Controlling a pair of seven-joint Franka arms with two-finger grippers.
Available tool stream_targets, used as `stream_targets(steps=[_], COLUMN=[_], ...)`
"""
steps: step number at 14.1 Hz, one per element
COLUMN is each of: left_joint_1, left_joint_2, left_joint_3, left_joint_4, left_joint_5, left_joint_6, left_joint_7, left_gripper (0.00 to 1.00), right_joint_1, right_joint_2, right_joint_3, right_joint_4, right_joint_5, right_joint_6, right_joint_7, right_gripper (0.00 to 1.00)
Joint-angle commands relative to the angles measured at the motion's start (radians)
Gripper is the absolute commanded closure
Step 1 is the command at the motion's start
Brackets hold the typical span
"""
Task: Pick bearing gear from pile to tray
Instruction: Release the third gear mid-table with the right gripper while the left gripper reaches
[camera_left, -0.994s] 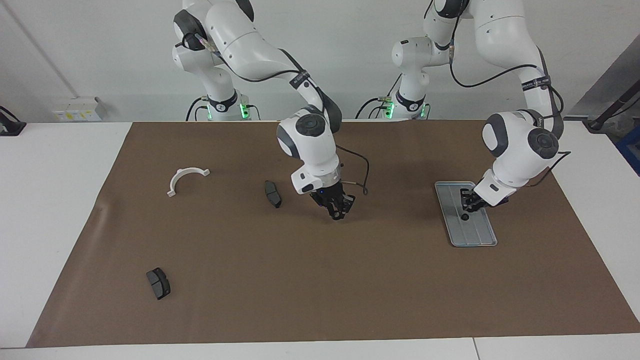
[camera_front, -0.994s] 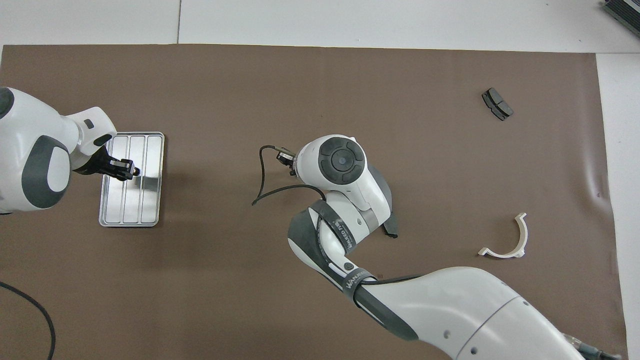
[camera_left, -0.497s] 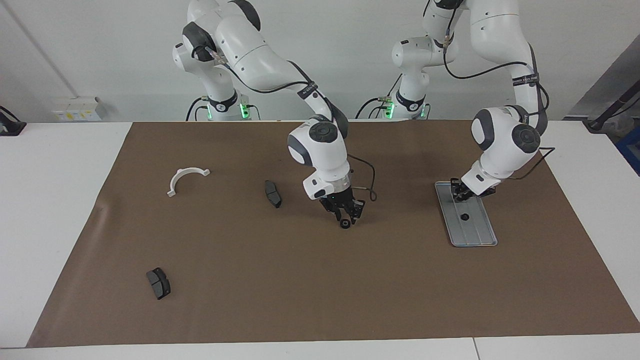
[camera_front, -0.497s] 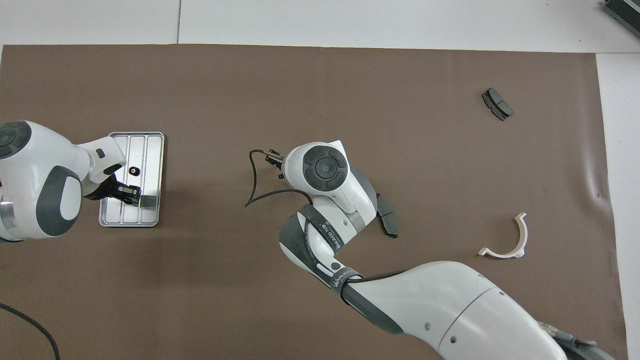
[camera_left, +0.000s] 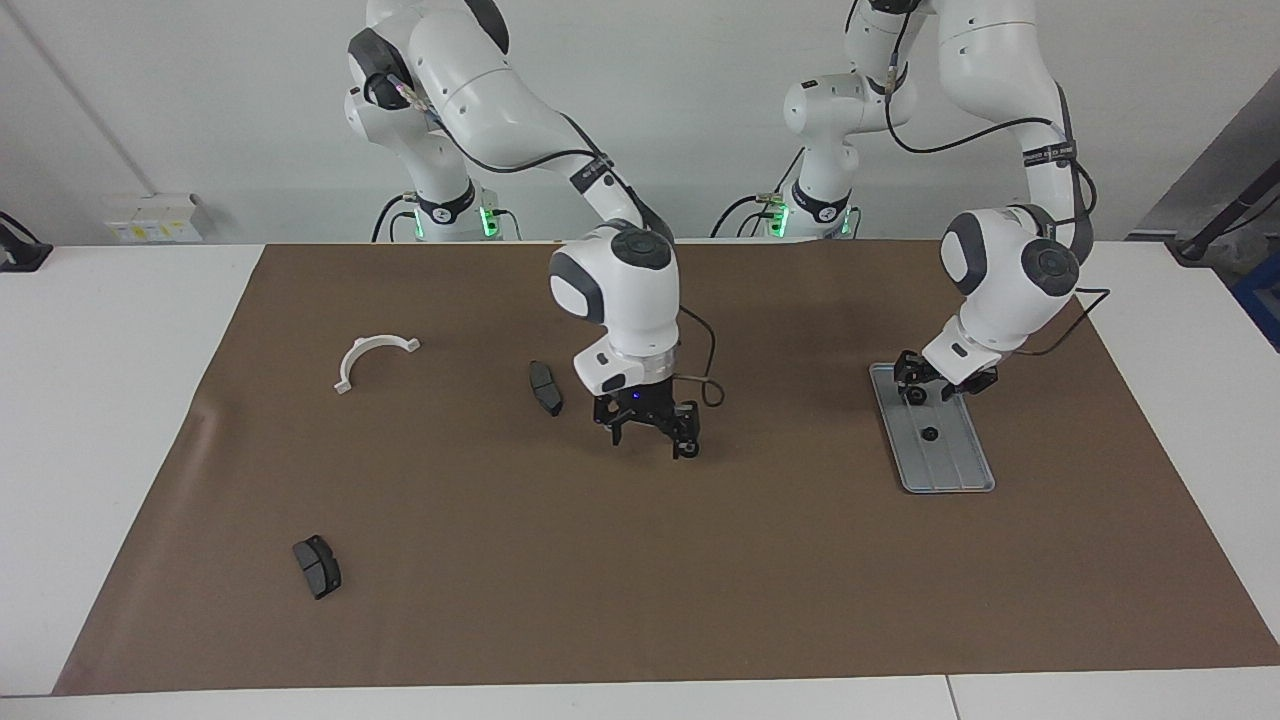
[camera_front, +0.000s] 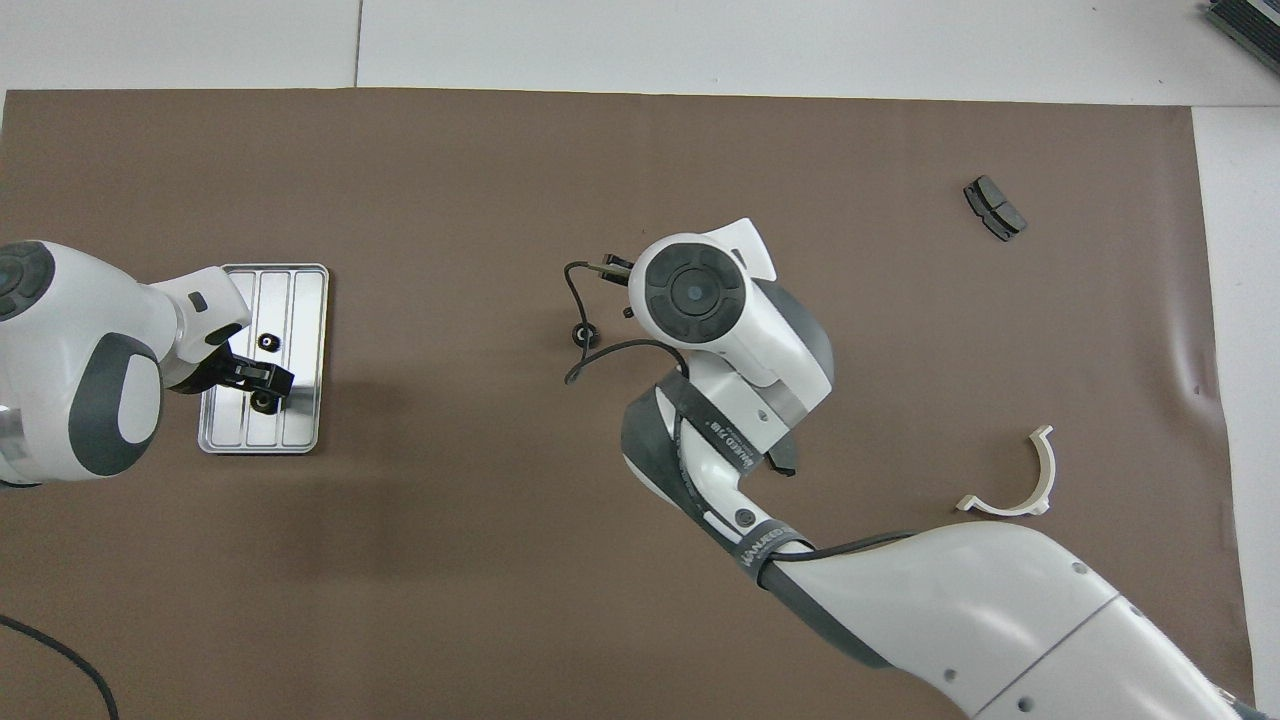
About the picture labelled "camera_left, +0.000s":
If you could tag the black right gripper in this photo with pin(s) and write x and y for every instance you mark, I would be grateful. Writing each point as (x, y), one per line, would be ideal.
(645, 405)

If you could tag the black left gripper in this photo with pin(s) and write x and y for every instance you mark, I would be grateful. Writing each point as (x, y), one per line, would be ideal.
(925, 370)

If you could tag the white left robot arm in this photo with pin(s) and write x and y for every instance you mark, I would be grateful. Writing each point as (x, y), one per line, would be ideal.
(1000, 290)

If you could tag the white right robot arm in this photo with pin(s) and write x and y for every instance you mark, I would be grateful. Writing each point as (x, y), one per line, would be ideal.
(620, 300)

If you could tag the grey metal tray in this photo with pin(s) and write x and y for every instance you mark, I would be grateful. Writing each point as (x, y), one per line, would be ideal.
(960, 470)

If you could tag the dark grey brake pad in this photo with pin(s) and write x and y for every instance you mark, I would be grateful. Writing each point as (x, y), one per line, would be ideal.
(545, 388)
(318, 570)

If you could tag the brown table mat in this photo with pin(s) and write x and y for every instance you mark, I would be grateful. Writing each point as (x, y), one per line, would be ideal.
(640, 560)

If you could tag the black stand pole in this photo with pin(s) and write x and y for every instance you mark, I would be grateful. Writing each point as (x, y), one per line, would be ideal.
(1195, 248)

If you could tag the blue crate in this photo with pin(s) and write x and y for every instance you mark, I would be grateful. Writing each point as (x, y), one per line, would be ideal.
(1262, 300)

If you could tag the grey metal panel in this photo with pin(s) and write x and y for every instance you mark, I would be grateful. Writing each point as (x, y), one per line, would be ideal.
(1230, 150)

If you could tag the black clamp base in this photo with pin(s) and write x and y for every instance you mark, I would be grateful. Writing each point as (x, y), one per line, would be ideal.
(25, 257)

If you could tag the white curved plastic bracket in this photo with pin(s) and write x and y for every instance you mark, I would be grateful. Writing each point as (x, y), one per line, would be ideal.
(352, 358)

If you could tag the white wall socket box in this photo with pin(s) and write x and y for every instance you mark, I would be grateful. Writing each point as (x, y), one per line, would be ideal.
(150, 228)

